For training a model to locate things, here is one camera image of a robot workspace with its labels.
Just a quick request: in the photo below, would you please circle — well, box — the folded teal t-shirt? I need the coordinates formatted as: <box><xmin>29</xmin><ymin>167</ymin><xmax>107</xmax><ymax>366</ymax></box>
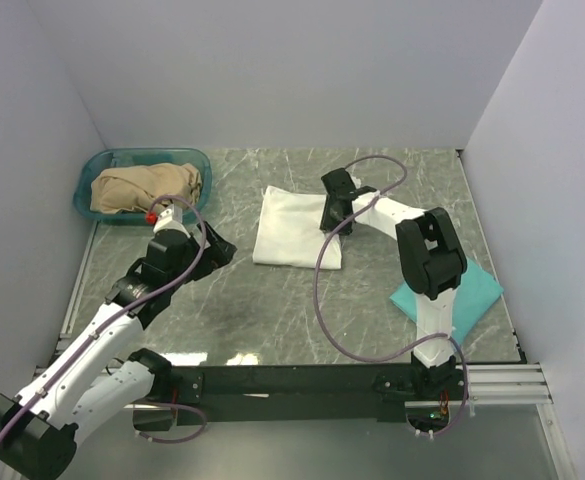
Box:
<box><xmin>390</xmin><ymin>258</ymin><xmax>504</xmax><ymax>344</ymax></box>

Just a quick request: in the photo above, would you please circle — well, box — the teal plastic basket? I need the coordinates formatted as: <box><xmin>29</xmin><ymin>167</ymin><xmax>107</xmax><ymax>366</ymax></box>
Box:
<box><xmin>73</xmin><ymin>148</ymin><xmax>213</xmax><ymax>226</ymax></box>

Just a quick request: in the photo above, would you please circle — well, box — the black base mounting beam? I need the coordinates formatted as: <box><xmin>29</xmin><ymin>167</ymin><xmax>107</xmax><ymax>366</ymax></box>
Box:
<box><xmin>131</xmin><ymin>363</ymin><xmax>470</xmax><ymax>432</ymax></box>

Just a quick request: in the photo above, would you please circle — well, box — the white printed t-shirt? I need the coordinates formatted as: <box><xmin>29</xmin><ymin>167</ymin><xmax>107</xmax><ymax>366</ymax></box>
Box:
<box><xmin>252</xmin><ymin>185</ymin><xmax>327</xmax><ymax>269</ymax></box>

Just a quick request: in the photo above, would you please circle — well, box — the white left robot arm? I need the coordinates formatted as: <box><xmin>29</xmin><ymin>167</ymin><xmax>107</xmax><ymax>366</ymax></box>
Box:
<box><xmin>0</xmin><ymin>221</ymin><xmax>236</xmax><ymax>479</ymax></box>

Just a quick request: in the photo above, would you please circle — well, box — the aluminium rail frame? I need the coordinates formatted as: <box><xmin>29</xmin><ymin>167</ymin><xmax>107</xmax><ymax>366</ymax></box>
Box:
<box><xmin>1</xmin><ymin>219</ymin><xmax>573</xmax><ymax>480</ymax></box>

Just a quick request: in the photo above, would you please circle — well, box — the beige t-shirt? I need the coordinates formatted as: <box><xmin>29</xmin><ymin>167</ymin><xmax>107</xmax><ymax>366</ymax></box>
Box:
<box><xmin>90</xmin><ymin>163</ymin><xmax>203</xmax><ymax>215</ymax></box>

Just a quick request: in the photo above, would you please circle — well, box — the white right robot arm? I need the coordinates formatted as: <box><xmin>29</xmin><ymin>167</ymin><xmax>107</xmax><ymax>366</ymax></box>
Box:
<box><xmin>314</xmin><ymin>168</ymin><xmax>467</xmax><ymax>399</ymax></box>

